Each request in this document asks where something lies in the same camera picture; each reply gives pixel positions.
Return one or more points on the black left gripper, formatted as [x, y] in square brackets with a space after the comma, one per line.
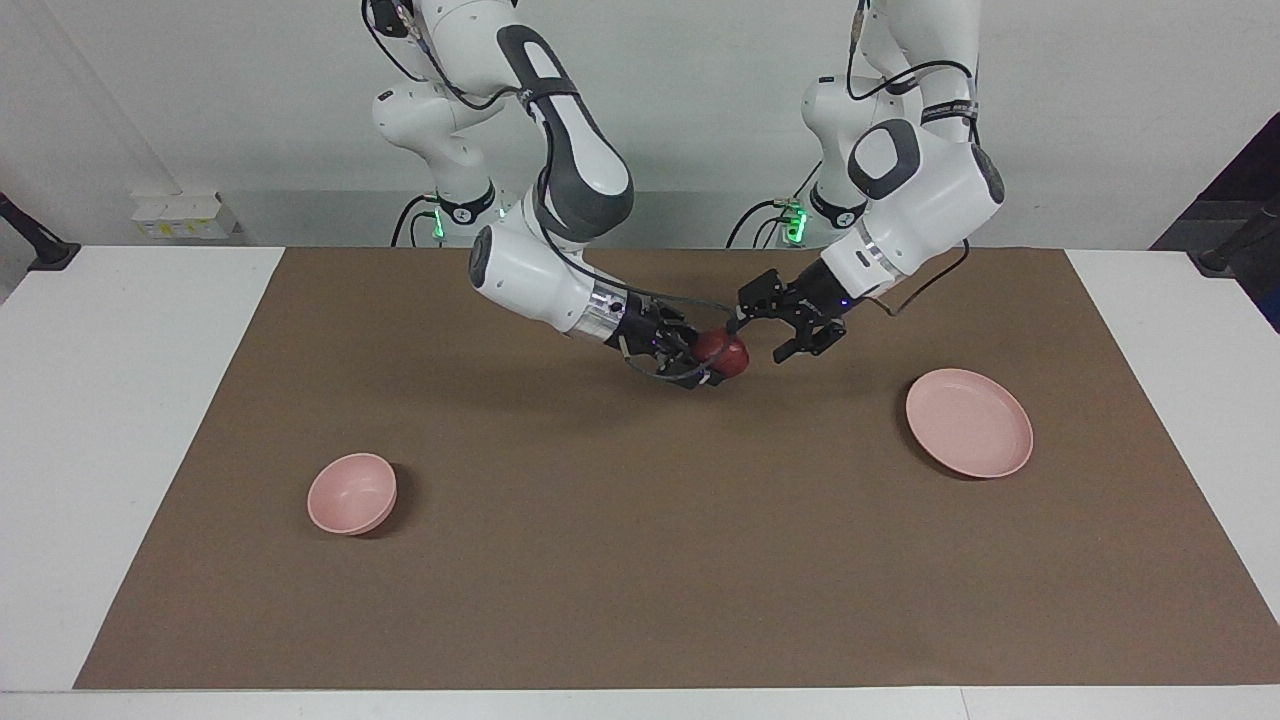
[825, 298]

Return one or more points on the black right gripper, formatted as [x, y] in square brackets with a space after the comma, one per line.
[650, 330]

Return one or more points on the red apple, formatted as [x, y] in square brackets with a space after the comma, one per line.
[725, 352]

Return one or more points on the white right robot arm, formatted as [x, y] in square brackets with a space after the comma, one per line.
[530, 265]

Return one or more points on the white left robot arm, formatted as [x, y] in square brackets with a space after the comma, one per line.
[920, 200]

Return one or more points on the pink plate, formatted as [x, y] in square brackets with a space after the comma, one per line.
[968, 422]

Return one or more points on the pink bowl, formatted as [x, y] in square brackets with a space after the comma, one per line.
[350, 492]

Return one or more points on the brown table mat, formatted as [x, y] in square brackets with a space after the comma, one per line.
[640, 520]

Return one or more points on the white power strip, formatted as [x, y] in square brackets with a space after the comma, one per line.
[185, 216]

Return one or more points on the black camera stand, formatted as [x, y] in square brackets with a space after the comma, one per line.
[1240, 240]
[35, 245]

